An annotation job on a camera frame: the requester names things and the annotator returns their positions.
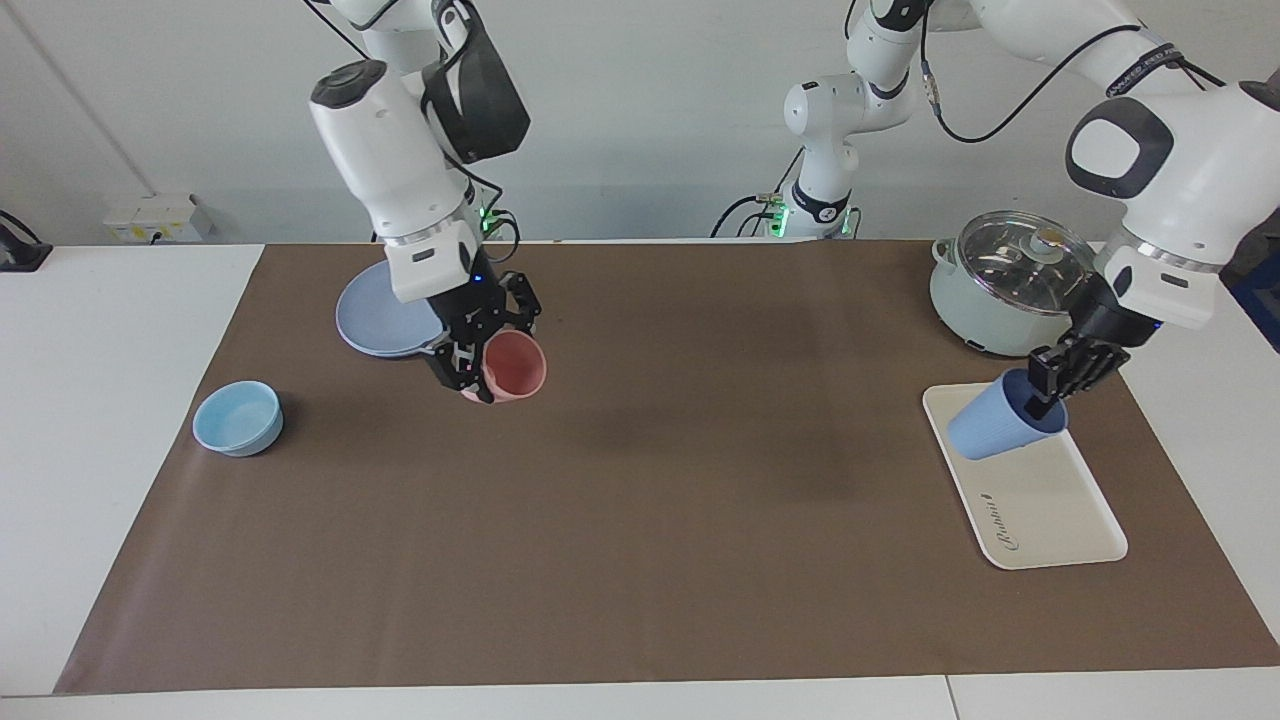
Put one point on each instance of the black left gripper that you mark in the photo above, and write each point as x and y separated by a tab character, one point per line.
1110	320

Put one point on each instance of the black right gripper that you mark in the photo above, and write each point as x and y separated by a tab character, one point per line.
475	310

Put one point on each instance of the pink plastic cup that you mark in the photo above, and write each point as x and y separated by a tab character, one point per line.
515	365

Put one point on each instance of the blue plastic cup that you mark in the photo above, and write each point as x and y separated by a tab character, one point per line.
990	425

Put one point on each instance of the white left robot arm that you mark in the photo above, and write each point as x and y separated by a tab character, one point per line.
1200	160

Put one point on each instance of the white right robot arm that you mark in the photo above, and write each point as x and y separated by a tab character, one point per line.
390	150

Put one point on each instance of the cream tray with rabbit print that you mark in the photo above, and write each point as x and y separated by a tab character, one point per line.
1040	510

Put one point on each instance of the pale blue round plate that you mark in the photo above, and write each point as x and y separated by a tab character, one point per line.
380	320

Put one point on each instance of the pale green cooking pot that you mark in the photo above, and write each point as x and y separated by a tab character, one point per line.
975	320

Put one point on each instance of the glass pot lid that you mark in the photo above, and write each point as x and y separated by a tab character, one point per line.
1010	265

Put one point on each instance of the blue box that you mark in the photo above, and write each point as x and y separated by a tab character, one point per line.
1265	310

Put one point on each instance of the brown paper table mat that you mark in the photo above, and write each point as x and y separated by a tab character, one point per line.
650	500

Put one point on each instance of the light blue small bowl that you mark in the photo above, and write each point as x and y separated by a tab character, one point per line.
235	420

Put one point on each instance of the black desk device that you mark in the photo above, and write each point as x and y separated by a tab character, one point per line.
20	250

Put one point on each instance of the white wall socket box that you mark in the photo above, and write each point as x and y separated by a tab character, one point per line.
150	215

